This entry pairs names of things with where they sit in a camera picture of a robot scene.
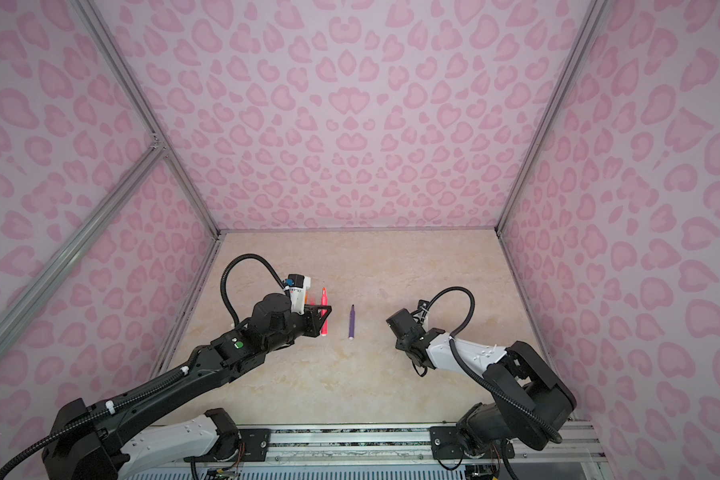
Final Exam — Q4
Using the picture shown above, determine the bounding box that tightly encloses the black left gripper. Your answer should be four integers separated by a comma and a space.
266, 302, 333, 355

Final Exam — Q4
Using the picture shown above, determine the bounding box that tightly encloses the pink highlighter pen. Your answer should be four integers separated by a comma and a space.
320, 287, 329, 336

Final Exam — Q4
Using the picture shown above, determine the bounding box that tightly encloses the purple marker pen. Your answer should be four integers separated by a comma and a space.
348, 304, 356, 340

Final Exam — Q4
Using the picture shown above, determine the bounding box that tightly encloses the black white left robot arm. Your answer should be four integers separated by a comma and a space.
41, 293, 332, 479

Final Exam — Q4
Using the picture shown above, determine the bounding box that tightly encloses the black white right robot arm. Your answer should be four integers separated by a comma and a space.
386, 308, 577, 458

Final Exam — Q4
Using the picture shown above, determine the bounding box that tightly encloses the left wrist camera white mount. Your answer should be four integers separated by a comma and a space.
283, 274, 311, 315

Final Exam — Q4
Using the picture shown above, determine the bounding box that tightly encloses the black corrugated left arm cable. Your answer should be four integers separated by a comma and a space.
0, 253, 289, 480

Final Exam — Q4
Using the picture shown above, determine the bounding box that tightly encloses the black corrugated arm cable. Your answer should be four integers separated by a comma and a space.
416, 285, 564, 445
0, 253, 289, 480

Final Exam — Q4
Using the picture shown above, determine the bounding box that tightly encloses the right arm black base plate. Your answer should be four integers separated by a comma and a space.
428, 424, 467, 462

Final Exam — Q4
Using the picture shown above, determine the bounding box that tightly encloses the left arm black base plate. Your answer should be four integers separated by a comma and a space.
183, 428, 272, 463

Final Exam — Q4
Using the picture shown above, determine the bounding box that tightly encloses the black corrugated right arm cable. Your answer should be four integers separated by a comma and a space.
416, 285, 564, 445

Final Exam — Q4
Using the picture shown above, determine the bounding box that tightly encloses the aluminium front rail frame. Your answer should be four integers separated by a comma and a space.
86, 422, 613, 480

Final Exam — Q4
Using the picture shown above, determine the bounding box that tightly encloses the diagonal aluminium wall strut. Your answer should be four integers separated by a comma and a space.
0, 140, 165, 361

